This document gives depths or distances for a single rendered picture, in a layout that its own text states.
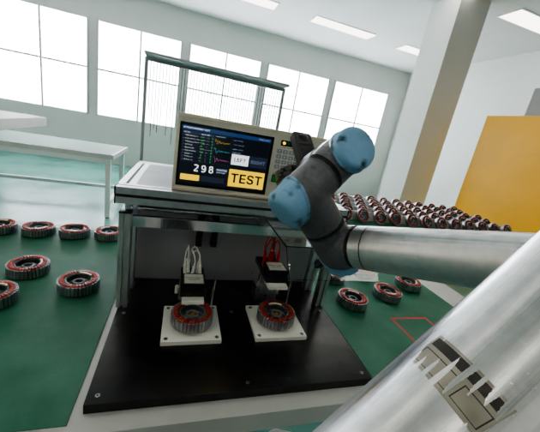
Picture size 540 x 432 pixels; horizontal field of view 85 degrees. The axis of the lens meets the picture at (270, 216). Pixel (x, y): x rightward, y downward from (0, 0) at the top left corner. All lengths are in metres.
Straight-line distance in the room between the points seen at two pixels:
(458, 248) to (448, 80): 4.44
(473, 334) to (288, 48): 7.50
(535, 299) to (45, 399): 0.77
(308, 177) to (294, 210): 0.06
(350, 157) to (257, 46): 6.98
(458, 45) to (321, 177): 4.50
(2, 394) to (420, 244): 0.79
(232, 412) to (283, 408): 0.11
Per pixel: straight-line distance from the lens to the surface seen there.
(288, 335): 0.89
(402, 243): 0.46
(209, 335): 0.84
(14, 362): 0.89
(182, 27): 7.29
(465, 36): 4.99
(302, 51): 7.71
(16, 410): 0.79
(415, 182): 4.72
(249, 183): 0.86
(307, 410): 0.79
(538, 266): 0.23
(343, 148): 0.49
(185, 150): 0.83
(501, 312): 0.21
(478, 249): 0.43
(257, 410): 0.75
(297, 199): 0.45
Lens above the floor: 1.32
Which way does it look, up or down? 16 degrees down
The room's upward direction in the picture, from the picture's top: 10 degrees clockwise
